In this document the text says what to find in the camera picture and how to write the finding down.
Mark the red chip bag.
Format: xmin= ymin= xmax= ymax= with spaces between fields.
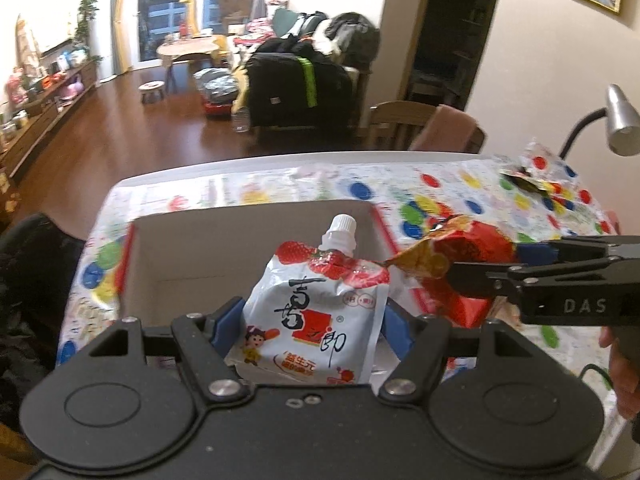
xmin=385 ymin=214 xmax=518 ymax=328

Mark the white strawberry drink pouch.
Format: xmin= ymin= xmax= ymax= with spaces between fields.
xmin=227 ymin=214 xmax=390 ymax=386

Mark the person's right hand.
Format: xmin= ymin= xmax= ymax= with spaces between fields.
xmin=599 ymin=327 xmax=640 ymax=420

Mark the balloon print plastic tablecloth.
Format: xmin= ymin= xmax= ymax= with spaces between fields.
xmin=56 ymin=140 xmax=622 ymax=391

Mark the red cardboard box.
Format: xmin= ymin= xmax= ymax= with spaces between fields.
xmin=116 ymin=200 xmax=423 ymax=325

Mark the dark wrapper on tablecloth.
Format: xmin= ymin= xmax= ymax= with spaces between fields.
xmin=500 ymin=166 xmax=548 ymax=196

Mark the grey desk lamp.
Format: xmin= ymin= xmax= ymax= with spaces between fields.
xmin=559 ymin=84 xmax=640 ymax=159

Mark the wooden dining chair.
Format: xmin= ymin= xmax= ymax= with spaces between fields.
xmin=364 ymin=101 xmax=436 ymax=151

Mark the black jacket on chair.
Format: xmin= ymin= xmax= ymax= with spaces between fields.
xmin=0 ymin=212 xmax=85 ymax=431

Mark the small white stool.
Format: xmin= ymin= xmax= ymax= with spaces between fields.
xmin=138 ymin=80 xmax=165 ymax=104

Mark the dark jacket pile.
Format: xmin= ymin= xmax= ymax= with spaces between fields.
xmin=324 ymin=12 xmax=381 ymax=70

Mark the black sofa with green stripe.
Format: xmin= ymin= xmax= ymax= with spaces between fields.
xmin=246 ymin=52 xmax=352 ymax=128

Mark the wooden tv cabinet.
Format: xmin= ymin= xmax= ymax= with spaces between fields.
xmin=1 ymin=61 xmax=98 ymax=179

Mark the round coffee table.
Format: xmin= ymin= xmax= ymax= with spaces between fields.
xmin=156 ymin=37 xmax=220 ymax=91

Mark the yellow giraffe toy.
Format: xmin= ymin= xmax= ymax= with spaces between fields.
xmin=179 ymin=0 xmax=200 ymax=36

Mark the green potted plant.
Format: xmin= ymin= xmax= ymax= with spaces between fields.
xmin=74 ymin=0 xmax=98 ymax=47

